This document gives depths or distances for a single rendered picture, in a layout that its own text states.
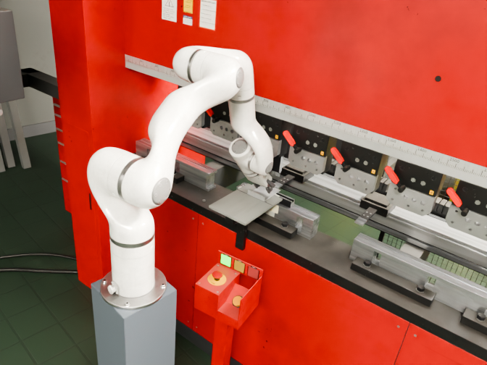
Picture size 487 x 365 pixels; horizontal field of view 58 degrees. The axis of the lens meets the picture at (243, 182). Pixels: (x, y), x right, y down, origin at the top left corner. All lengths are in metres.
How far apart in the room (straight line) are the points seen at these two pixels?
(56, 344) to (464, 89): 2.20
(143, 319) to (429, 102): 1.06
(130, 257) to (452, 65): 1.05
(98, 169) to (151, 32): 1.05
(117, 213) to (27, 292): 1.81
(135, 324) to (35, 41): 3.77
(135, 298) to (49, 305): 1.56
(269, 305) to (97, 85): 1.26
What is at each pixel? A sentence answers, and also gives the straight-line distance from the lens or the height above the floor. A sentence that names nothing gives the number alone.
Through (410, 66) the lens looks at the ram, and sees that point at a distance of 1.48.
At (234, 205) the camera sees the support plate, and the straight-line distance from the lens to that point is 1.76.
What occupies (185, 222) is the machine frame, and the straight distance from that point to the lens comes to 2.10.
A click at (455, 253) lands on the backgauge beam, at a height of 0.92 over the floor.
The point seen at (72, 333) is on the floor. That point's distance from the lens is 2.67.
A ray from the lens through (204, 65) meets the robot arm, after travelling 1.26.
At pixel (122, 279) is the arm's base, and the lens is 1.29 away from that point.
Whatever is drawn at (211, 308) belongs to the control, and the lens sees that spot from 1.74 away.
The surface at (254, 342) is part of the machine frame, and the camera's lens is 2.19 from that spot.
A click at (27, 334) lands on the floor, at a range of 2.72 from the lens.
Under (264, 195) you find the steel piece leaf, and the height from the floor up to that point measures 1.00.
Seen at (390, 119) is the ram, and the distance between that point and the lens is 1.53.
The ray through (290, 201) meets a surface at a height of 1.00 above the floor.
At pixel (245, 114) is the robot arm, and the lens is 1.49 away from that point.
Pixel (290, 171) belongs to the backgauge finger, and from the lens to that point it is 2.04.
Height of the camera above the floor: 1.92
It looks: 28 degrees down
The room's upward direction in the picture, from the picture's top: 6 degrees clockwise
